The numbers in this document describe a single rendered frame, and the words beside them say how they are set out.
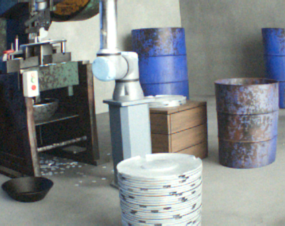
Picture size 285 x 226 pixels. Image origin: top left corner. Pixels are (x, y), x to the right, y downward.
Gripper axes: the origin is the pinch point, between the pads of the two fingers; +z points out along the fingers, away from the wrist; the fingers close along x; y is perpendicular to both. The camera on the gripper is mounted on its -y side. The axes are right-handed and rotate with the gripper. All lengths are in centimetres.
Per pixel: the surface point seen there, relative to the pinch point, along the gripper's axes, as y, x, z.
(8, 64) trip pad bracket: -16.5, -21.4, 4.6
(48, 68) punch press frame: 5.1, -1.9, 18.0
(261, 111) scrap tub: 120, -41, 35
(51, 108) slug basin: 4.2, 0.2, 44.6
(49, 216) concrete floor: 4, -90, 53
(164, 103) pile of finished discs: 70, -14, 40
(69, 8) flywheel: 16, 50, -6
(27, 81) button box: -5.2, -26.2, 14.0
